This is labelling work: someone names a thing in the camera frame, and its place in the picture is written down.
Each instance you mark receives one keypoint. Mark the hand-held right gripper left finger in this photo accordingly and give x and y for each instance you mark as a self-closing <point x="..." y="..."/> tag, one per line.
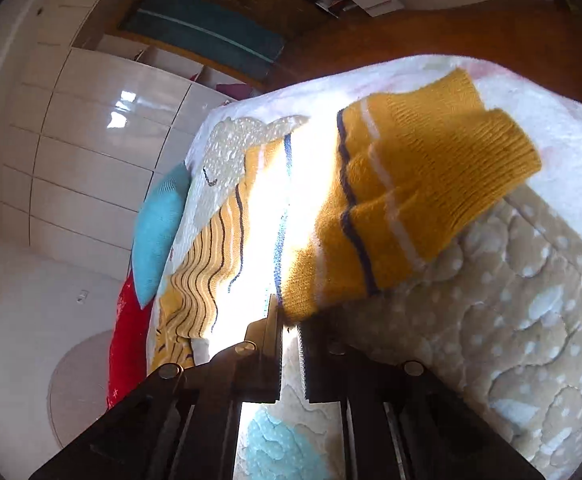
<point x="263" y="372"/>

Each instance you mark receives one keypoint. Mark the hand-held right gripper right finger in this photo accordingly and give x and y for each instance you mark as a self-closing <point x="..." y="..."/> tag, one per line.
<point x="321" y="377"/>

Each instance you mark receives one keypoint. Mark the yellow striped knit sweater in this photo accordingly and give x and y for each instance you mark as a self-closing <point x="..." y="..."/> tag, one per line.
<point x="411" y="175"/>

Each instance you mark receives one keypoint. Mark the red patterned pillow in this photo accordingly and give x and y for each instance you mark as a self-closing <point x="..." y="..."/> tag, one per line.
<point x="128" y="345"/>

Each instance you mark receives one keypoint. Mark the light blue pillow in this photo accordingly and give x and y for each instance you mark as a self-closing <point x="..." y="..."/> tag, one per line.
<point x="158" y="235"/>

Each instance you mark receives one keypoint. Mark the round ceiling lamp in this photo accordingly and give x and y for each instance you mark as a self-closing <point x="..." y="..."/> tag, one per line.
<point x="83" y="390"/>

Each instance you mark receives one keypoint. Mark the printed fleece blanket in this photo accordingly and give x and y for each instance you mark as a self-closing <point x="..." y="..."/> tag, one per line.
<point x="521" y="320"/>

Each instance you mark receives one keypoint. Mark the white glossy wardrobe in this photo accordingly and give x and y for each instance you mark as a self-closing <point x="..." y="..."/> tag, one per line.
<point x="91" y="150"/>

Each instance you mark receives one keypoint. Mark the wooden door with teal panel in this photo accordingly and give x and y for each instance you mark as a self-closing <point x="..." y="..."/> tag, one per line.
<point x="206" y="25"/>

